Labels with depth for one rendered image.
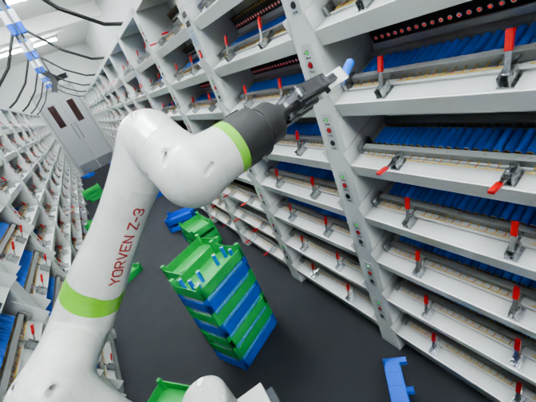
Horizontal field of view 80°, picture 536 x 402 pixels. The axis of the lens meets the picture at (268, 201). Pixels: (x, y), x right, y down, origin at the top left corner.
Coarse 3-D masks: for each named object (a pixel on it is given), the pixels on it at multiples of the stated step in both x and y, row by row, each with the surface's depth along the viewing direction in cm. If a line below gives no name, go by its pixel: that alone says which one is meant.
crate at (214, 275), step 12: (204, 252) 160; (216, 252) 164; (228, 252) 161; (240, 252) 152; (192, 264) 154; (204, 264) 160; (228, 264) 146; (180, 276) 149; (192, 276) 155; (204, 276) 151; (216, 276) 141; (180, 288) 141; (204, 288) 135; (204, 300) 135
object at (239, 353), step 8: (264, 312) 166; (272, 312) 171; (264, 320) 166; (256, 328) 161; (248, 336) 156; (256, 336) 161; (248, 344) 156; (224, 352) 158; (232, 352) 151; (240, 352) 152; (240, 360) 152
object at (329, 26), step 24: (336, 0) 80; (360, 0) 69; (384, 0) 65; (408, 0) 60; (432, 0) 57; (456, 0) 55; (312, 24) 81; (336, 24) 76; (360, 24) 72; (384, 24) 68
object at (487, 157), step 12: (372, 144) 95; (384, 144) 91; (372, 156) 94; (420, 156) 82; (432, 156) 79; (444, 156) 76; (456, 156) 74; (468, 156) 71; (480, 156) 69; (492, 156) 67; (504, 156) 66; (516, 156) 64; (528, 156) 62
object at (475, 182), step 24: (360, 144) 98; (360, 168) 96; (408, 168) 83; (432, 168) 78; (456, 168) 74; (480, 168) 70; (456, 192) 75; (480, 192) 70; (504, 192) 65; (528, 192) 61
